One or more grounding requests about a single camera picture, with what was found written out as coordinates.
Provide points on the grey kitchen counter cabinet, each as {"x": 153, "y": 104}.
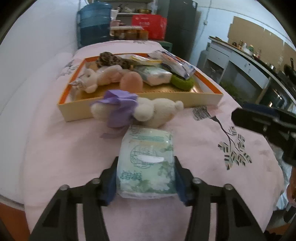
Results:
{"x": 242, "y": 77}

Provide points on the green metal shelf rack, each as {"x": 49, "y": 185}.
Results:
{"x": 131, "y": 7}

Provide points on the green floral tissue pack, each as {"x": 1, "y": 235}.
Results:
{"x": 153, "y": 75}
{"x": 146, "y": 166}

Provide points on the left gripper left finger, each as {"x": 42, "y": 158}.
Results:
{"x": 59, "y": 219}

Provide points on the bottles on counter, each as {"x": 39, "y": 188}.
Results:
{"x": 248, "y": 49}

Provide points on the red shopping bag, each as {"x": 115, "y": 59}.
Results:
{"x": 155, "y": 25}

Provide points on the yellow cartoon tissue pack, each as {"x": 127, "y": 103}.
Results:
{"x": 139, "y": 60}

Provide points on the peach round sponge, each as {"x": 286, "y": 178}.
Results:
{"x": 131, "y": 82}

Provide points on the dark grey refrigerator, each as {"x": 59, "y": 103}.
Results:
{"x": 181, "y": 27}

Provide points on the blue water jug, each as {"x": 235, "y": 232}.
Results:
{"x": 93, "y": 24}

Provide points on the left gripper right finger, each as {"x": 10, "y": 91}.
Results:
{"x": 234, "y": 219}

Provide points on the blue cartoon tissue pack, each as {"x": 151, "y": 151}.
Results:
{"x": 177, "y": 66}

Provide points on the jars of preserved food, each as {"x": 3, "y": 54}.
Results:
{"x": 129, "y": 33}

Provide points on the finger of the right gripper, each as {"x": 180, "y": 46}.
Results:
{"x": 264, "y": 124}
{"x": 283, "y": 115}

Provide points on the person left hand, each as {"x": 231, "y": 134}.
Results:
{"x": 291, "y": 189}

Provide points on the cardboard sheets on wall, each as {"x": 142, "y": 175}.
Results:
{"x": 273, "y": 49}

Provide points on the white bear purple bow plush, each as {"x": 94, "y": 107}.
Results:
{"x": 120, "y": 109}

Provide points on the leopard print scrunchie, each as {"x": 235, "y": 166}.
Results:
{"x": 109, "y": 59}

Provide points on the pink white unicorn plush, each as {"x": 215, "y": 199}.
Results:
{"x": 90, "y": 80}

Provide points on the orange rimmed cardboard box tray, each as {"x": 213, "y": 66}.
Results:
{"x": 75, "y": 104}

